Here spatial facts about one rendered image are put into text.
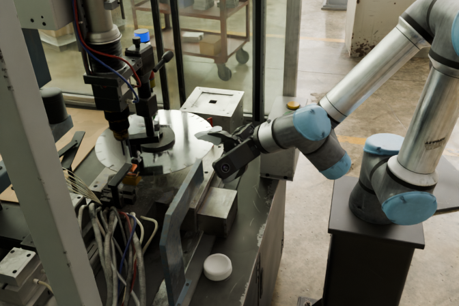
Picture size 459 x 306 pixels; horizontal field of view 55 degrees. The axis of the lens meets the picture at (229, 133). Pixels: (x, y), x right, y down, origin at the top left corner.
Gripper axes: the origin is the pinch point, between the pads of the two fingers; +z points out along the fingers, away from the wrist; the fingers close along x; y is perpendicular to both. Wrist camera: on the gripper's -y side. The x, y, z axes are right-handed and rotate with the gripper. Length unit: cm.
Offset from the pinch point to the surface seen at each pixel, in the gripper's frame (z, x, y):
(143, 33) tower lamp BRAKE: 18.5, 38.4, 21.4
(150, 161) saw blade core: 9.5, 7.4, -8.3
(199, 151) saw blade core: 2.5, 2.6, 1.8
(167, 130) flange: 12.7, 10.7, 4.3
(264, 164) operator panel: 4.1, -15.0, 23.1
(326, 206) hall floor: 51, -80, 101
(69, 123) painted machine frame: 23.8, 26.4, -13.4
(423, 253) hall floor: 9, -109, 93
